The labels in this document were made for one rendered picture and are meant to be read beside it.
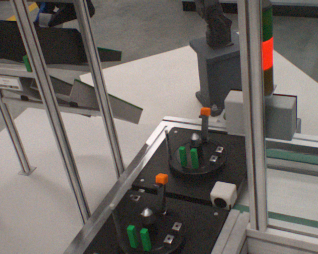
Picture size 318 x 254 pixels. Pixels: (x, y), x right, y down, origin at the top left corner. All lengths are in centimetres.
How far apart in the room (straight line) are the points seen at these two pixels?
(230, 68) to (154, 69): 44
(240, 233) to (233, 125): 23
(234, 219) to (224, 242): 7
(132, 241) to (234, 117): 31
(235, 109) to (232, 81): 62
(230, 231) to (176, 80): 84
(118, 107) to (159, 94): 47
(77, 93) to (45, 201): 36
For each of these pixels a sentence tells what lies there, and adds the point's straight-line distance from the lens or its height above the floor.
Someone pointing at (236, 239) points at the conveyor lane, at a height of 96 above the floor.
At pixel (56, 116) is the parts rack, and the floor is 121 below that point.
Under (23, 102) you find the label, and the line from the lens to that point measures 132.
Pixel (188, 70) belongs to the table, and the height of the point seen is 86.
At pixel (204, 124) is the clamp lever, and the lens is 121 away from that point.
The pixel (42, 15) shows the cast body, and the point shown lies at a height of 129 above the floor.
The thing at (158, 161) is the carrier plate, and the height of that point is 97.
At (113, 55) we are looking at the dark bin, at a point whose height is 121.
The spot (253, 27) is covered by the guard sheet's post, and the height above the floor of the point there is 140.
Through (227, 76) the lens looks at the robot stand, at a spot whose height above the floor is 98.
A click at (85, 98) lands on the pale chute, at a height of 116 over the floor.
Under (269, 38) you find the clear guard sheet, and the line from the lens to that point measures 80.
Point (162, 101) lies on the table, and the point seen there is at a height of 86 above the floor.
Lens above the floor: 172
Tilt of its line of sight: 34 degrees down
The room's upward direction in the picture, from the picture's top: 10 degrees counter-clockwise
